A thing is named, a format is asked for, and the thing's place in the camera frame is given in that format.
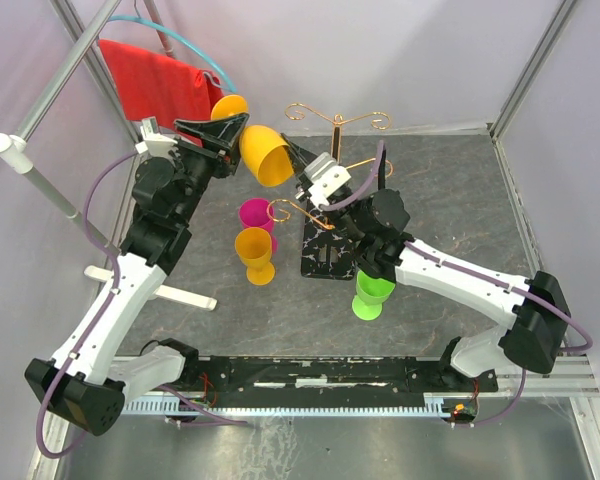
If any green goblet front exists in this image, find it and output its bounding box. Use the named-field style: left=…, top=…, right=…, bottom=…
left=351, top=270, right=395, bottom=321

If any red cloth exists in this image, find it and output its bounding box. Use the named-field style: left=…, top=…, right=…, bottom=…
left=98, top=39, right=224, bottom=129

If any gold wine glass rack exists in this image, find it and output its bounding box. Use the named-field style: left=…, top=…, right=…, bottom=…
left=285, top=102, right=392, bottom=280

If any white cable duct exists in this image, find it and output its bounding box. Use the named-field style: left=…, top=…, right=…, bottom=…
left=119, top=390, right=454, bottom=415

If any orange goblet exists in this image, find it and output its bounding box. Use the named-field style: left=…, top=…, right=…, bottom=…
left=234, top=227, right=275, bottom=286
left=210, top=94, right=294, bottom=188

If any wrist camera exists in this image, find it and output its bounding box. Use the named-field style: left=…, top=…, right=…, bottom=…
left=135, top=117, right=177, bottom=158
left=303, top=152, right=351, bottom=208

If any white clothes stand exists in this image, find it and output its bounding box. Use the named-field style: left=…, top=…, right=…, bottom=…
left=0, top=0, right=219, bottom=311

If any teal clothes hanger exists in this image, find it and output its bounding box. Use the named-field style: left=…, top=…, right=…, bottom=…
left=107, top=1, right=237, bottom=94

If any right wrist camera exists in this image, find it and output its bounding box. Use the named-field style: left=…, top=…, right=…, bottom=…
left=303, top=152, right=351, bottom=208

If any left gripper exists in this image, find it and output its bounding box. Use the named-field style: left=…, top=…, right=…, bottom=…
left=172, top=112, right=250, bottom=225

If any magenta goblet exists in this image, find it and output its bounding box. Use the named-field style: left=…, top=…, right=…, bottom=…
left=238, top=198, right=278, bottom=253

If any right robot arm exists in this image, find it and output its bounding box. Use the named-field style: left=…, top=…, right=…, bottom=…
left=285, top=141, right=570, bottom=391

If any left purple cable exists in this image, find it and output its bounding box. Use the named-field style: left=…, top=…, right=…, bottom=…
left=35, top=152, right=254, bottom=459

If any purple cable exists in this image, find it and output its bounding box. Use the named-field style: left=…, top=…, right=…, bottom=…
left=35, top=152, right=254, bottom=459
left=329, top=139, right=594, bottom=429

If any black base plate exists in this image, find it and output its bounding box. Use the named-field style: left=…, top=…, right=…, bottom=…
left=142, top=354, right=499, bottom=409

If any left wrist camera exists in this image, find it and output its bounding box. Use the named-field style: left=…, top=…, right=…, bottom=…
left=135, top=117, right=177, bottom=158

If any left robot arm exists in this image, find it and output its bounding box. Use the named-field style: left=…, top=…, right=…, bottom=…
left=25, top=113, right=249, bottom=436

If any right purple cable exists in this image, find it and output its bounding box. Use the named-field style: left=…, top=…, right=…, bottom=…
left=329, top=139, right=594, bottom=429

